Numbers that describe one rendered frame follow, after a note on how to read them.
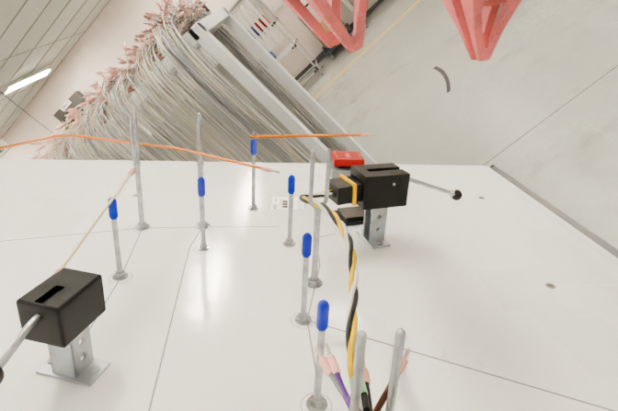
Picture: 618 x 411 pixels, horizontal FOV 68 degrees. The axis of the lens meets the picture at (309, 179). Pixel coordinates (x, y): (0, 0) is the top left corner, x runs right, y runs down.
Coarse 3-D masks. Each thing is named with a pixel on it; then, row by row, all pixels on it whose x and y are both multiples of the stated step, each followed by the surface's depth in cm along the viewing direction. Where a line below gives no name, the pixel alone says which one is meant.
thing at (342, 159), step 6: (336, 156) 76; (342, 156) 76; (348, 156) 76; (354, 156) 76; (360, 156) 77; (336, 162) 75; (342, 162) 75; (348, 162) 75; (354, 162) 75; (360, 162) 75
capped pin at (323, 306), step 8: (320, 304) 29; (328, 304) 29; (320, 312) 29; (328, 312) 29; (320, 320) 29; (320, 328) 30; (320, 336) 30; (320, 344) 30; (320, 368) 31; (320, 376) 31; (320, 384) 31; (320, 392) 32; (312, 400) 32; (320, 400) 32; (312, 408) 32; (320, 408) 32
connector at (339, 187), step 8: (352, 176) 54; (336, 184) 51; (344, 184) 51; (360, 184) 51; (336, 192) 51; (344, 192) 51; (360, 192) 52; (336, 200) 51; (344, 200) 51; (360, 200) 52
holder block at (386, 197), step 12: (360, 168) 53; (372, 168) 53; (384, 168) 54; (396, 168) 54; (360, 180) 52; (372, 180) 51; (384, 180) 52; (396, 180) 52; (408, 180) 53; (372, 192) 52; (384, 192) 52; (396, 192) 53; (360, 204) 52; (372, 204) 52; (384, 204) 53; (396, 204) 53
